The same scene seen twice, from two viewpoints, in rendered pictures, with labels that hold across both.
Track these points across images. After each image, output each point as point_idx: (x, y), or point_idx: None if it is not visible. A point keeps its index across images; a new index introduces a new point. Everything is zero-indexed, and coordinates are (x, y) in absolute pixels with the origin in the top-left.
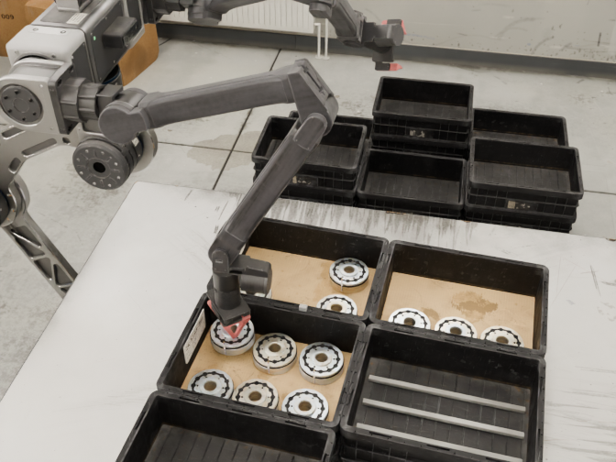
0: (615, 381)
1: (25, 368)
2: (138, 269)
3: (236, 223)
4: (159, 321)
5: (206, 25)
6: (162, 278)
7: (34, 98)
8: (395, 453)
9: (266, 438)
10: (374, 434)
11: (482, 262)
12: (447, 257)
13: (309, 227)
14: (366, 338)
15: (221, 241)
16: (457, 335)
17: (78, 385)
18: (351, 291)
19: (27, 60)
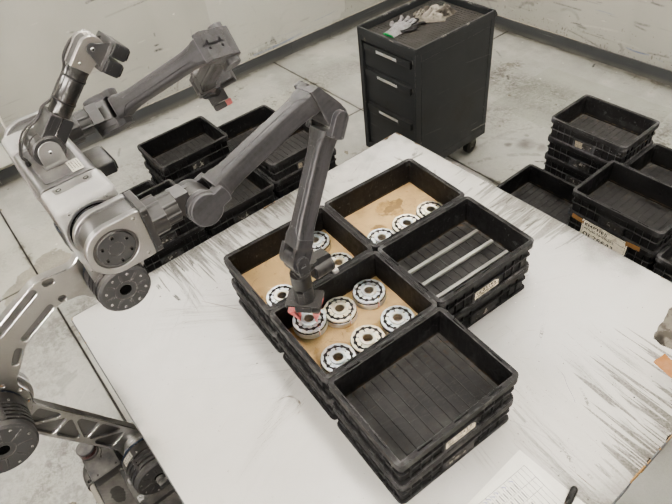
0: (471, 196)
1: (176, 483)
2: (161, 361)
3: (304, 230)
4: (222, 373)
5: (114, 134)
6: (186, 351)
7: (128, 234)
8: (466, 294)
9: (403, 349)
10: (456, 290)
11: (378, 180)
12: (359, 190)
13: (271, 233)
14: (386, 256)
15: (299, 251)
16: (421, 218)
17: (229, 453)
18: (328, 250)
19: (91, 212)
